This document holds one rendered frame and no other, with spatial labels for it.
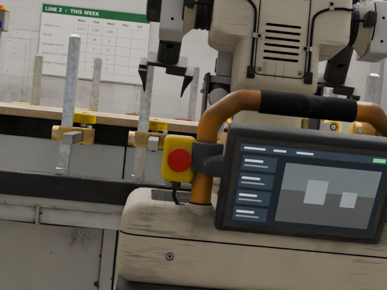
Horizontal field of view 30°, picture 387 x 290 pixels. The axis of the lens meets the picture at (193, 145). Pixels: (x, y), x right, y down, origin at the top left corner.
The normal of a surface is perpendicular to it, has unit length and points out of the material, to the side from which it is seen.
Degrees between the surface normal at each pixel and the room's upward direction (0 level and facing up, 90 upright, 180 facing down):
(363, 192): 115
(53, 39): 90
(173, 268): 90
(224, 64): 90
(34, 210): 90
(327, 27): 82
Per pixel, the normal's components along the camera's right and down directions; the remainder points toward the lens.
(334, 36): 0.06, -0.08
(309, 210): 0.00, 0.47
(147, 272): 0.03, 0.22
